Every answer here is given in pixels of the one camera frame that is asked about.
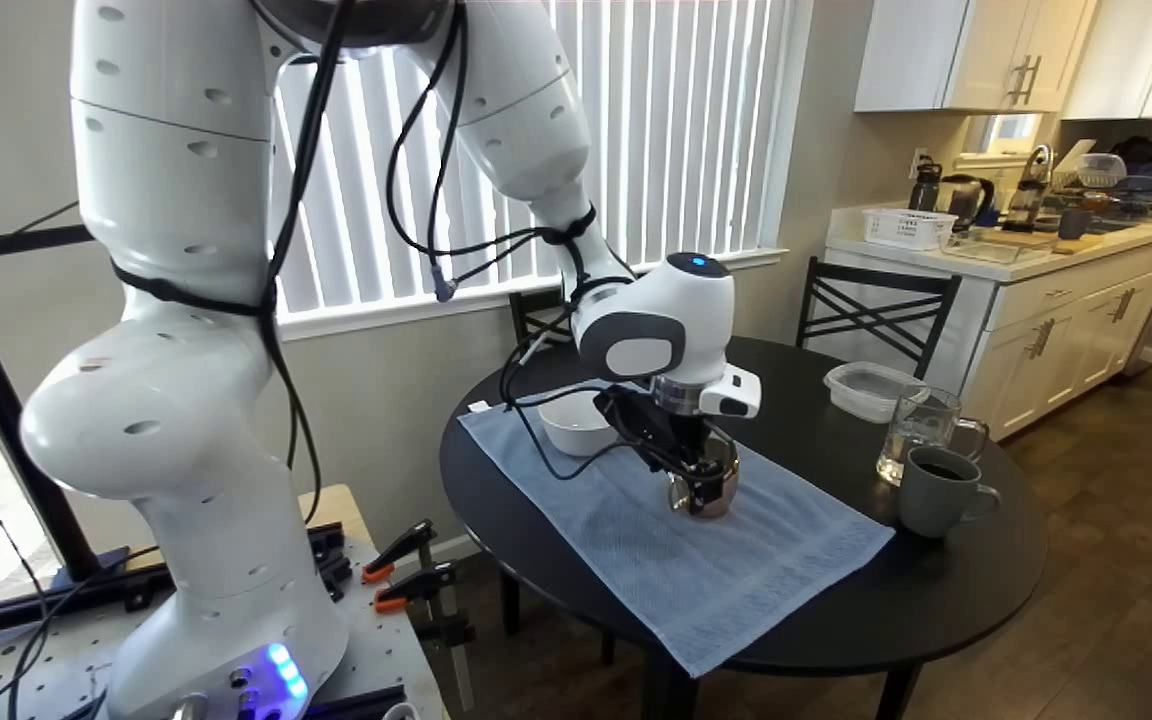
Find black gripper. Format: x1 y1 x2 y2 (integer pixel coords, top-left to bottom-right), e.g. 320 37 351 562
596 387 740 511

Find copper mug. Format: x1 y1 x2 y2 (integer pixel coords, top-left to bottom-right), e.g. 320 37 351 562
667 427 740 522

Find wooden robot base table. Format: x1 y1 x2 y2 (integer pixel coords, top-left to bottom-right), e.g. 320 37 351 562
0 485 448 720

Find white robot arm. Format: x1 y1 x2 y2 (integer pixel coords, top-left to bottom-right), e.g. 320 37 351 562
22 0 761 720

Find white ceramic bowl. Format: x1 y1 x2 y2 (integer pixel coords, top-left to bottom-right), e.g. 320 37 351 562
536 391 616 460

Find blue cloth towel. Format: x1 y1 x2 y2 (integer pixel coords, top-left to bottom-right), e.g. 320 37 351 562
456 410 891 679

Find clear plastic food container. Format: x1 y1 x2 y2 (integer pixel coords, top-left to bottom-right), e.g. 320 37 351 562
826 362 921 425

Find black chair near window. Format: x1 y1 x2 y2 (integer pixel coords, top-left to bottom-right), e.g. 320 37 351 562
510 289 578 352

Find black chair near counter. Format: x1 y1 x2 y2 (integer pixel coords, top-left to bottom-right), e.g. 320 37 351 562
798 261 961 377

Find clear glass pitcher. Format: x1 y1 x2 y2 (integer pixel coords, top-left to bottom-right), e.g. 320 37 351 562
877 391 988 490

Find round black table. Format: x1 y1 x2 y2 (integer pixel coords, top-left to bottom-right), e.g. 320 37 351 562
440 339 1048 720

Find grey coffee mug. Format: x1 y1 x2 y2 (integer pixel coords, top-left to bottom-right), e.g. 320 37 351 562
895 447 1005 541

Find orange black clamp upper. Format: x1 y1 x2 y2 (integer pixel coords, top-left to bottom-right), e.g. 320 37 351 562
361 522 435 583

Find orange black clamp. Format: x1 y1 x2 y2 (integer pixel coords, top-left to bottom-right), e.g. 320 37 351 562
374 566 456 618
361 522 435 583

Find orange black clamp lower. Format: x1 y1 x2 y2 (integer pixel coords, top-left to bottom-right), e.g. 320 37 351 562
374 566 456 618

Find white vertical window blinds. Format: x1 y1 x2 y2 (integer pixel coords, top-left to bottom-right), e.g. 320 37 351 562
279 0 810 324

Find white kitchen counter cabinet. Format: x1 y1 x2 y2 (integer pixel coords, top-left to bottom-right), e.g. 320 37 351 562
826 208 1152 440

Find white upper cabinets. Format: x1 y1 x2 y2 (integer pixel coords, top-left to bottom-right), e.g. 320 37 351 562
856 0 1152 119

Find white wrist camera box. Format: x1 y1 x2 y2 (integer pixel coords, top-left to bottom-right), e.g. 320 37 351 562
702 363 763 422

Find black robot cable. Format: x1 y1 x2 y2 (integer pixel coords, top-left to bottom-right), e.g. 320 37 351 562
109 0 631 523

